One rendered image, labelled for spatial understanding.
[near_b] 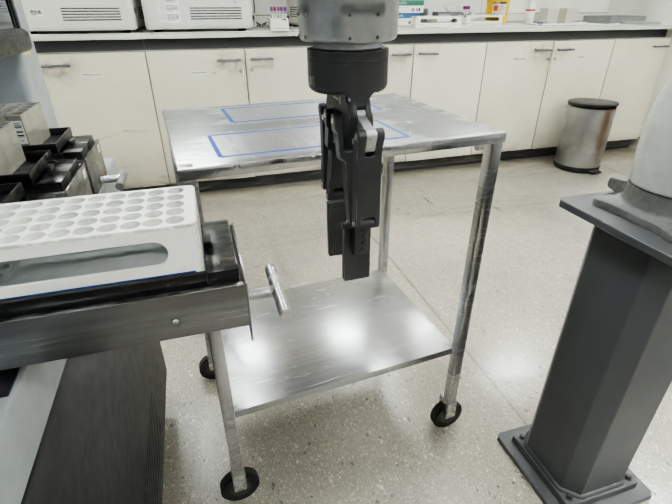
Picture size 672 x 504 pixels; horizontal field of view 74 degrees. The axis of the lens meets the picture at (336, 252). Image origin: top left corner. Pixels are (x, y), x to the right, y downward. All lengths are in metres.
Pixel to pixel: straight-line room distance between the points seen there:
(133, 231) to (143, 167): 2.45
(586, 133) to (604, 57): 0.65
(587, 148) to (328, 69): 3.17
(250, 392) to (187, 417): 0.40
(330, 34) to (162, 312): 0.28
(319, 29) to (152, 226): 0.22
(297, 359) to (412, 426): 0.42
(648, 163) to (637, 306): 0.25
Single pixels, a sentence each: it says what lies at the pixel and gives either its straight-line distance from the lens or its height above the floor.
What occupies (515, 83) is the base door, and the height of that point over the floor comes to 0.56.
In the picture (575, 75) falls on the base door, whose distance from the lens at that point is 3.78.
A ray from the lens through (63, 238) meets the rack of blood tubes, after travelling 0.43.
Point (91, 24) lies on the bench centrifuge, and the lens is 2.75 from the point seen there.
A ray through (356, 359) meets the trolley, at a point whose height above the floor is 0.28.
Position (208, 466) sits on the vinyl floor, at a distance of 1.31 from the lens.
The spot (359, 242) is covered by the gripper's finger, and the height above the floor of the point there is 0.82.
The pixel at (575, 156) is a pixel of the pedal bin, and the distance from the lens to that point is 3.54.
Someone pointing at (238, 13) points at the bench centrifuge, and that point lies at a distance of 2.75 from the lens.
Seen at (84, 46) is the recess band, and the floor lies 0.84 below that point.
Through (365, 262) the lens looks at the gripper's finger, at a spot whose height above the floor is 0.79.
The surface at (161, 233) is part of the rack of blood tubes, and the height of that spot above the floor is 0.86.
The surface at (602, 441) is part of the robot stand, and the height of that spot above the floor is 0.23.
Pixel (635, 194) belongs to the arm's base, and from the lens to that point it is 0.94.
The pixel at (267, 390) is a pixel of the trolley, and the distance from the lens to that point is 1.05.
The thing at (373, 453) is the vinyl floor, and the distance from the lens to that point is 1.29.
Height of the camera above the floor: 1.03
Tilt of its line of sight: 29 degrees down
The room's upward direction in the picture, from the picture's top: straight up
